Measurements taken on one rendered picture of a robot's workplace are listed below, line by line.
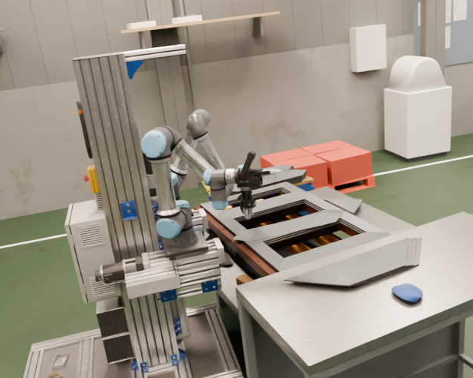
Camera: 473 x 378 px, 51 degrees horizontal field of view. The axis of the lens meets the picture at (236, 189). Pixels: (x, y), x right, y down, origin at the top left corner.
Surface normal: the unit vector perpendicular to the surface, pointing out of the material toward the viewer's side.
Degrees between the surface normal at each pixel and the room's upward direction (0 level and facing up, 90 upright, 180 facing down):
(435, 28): 90
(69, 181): 90
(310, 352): 0
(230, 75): 90
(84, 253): 90
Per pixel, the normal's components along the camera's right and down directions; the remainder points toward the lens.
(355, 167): 0.36, 0.27
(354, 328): -0.11, -0.94
